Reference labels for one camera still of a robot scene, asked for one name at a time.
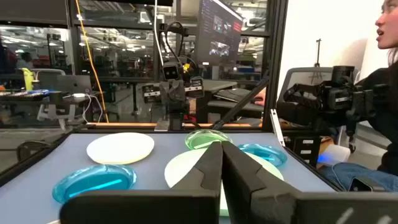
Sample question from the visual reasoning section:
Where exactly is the blue-grey table mat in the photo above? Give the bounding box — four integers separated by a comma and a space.
0, 132, 335, 224

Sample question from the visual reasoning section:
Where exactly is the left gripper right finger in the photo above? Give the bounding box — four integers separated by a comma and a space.
221, 141, 398, 224

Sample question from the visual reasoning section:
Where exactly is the silver metal bracket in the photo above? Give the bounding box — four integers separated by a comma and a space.
269, 108, 286, 147

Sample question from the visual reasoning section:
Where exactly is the white charger with cable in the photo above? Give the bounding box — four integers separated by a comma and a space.
72, 92, 104, 124

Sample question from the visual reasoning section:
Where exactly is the person's hand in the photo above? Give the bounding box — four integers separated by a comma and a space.
253, 88, 267, 106

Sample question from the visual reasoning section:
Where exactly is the green bowl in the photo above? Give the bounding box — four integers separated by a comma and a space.
184, 129, 233, 151

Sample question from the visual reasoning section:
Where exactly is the black tripod stand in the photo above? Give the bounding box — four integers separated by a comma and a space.
309, 38, 326, 85

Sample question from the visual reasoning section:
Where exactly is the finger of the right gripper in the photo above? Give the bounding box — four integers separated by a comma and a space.
173, 76, 205, 103
142, 80, 175, 103

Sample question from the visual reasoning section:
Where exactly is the light wooden table board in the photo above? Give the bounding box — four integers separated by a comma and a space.
86, 122, 264, 130

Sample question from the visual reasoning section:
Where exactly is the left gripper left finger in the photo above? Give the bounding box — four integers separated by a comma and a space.
59, 141, 223, 224

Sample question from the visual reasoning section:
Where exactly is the black smartphone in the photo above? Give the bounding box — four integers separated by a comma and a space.
348, 176, 374, 192

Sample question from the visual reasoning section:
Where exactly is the black keyboard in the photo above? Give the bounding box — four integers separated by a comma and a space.
214, 88, 262, 103

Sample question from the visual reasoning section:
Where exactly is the white cable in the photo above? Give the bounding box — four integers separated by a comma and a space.
154, 0, 164, 68

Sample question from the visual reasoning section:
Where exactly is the yellow-green bottle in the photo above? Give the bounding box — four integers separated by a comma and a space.
21, 67, 35, 91

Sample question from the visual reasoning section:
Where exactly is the grey laptop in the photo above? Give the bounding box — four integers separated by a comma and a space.
55, 74, 93, 95

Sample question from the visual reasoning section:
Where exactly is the white plastic plate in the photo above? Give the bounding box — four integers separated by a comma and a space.
86, 132, 155, 166

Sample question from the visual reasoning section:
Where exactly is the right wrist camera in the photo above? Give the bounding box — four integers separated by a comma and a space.
162, 61, 182, 81

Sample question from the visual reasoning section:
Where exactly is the large green plastic plate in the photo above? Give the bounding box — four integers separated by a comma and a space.
164, 147, 284, 218

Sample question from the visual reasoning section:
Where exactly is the yellow extension cable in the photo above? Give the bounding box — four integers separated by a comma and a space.
75, 0, 109, 124

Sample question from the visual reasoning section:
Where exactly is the grey office chair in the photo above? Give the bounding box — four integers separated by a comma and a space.
276, 66, 335, 125

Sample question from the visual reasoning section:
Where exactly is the black computer monitor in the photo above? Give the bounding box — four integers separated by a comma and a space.
195, 0, 245, 67

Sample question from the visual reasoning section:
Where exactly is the blue translucent plastic plate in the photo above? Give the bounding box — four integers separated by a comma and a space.
52, 164, 137, 205

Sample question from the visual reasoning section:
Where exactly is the blue bowl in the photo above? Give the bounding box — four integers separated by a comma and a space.
238, 143, 288, 167

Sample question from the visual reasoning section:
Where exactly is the black drawer cabinet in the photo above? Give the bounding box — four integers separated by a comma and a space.
283, 132, 324, 167

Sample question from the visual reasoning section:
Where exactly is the grey desk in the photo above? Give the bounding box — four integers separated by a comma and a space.
198, 79, 265, 124

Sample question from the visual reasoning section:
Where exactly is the white box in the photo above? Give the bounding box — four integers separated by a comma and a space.
317, 144, 351, 165

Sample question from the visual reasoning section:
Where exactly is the person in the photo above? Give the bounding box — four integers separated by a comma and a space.
317, 0, 398, 193
15, 51, 35, 71

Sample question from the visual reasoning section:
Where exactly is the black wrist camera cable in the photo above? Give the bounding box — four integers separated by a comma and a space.
164, 21, 191, 68

